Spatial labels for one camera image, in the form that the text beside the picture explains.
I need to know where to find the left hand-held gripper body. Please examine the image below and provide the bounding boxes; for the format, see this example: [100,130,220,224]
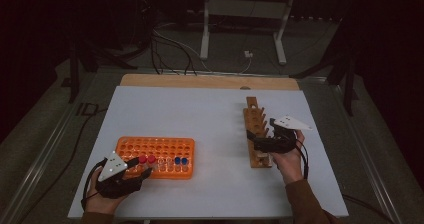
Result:
[95,150,145,200]

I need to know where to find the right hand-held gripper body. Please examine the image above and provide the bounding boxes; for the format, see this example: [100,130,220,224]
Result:
[253,115,314,154]

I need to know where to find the wooden test tube rack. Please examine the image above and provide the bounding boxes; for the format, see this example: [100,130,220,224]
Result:
[243,96,274,169]

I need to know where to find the orange plastic test tube rack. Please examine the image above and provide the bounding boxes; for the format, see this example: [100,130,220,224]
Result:
[114,136,196,181]

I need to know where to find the person's right hand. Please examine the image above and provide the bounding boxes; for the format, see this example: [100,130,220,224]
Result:
[269,129,306,185]

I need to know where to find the person's left hand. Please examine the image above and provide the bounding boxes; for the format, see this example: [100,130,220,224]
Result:
[84,166,130,216]

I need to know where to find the white table mat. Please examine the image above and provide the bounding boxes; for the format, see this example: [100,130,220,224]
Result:
[67,85,350,220]

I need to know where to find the black tripod stand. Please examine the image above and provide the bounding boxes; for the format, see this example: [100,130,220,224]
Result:
[289,17,360,117]
[67,38,138,104]

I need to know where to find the left hand-held gripper cable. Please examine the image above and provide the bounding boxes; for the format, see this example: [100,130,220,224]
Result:
[80,158,108,212]

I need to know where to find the hand-held gripper cable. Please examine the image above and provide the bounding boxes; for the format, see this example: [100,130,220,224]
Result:
[294,140,310,180]
[80,158,108,212]

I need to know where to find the right hand-held gripper cable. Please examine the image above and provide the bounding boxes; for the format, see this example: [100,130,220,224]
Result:
[294,140,310,180]

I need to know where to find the black floor cable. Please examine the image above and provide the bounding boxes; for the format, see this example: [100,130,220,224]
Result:
[16,108,108,224]

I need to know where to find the metal frame rail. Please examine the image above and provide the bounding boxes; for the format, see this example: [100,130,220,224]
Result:
[0,72,98,224]
[328,82,403,224]

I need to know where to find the black floor cables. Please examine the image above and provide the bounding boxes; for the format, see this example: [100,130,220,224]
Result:
[149,28,198,76]

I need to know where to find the white metal stand frame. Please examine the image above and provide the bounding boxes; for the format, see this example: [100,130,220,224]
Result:
[199,0,298,66]

